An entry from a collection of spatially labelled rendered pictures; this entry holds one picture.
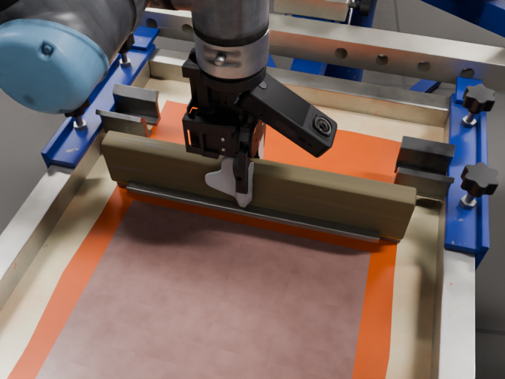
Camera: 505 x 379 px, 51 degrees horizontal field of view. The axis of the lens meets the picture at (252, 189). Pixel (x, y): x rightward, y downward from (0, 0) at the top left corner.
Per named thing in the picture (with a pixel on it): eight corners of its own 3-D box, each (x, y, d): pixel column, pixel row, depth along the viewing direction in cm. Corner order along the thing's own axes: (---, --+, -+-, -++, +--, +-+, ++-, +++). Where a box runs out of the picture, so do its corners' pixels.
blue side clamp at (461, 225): (471, 277, 68) (490, 247, 63) (432, 269, 69) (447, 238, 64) (472, 126, 87) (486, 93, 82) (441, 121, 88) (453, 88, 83)
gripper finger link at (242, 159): (240, 175, 67) (242, 118, 61) (254, 178, 66) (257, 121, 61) (230, 199, 63) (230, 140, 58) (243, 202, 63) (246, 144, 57)
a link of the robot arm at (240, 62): (276, 10, 53) (256, 56, 48) (276, 48, 57) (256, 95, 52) (207, 0, 55) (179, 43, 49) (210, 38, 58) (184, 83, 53)
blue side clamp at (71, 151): (84, 192, 78) (72, 159, 73) (54, 185, 79) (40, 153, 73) (159, 71, 97) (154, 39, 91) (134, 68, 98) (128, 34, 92)
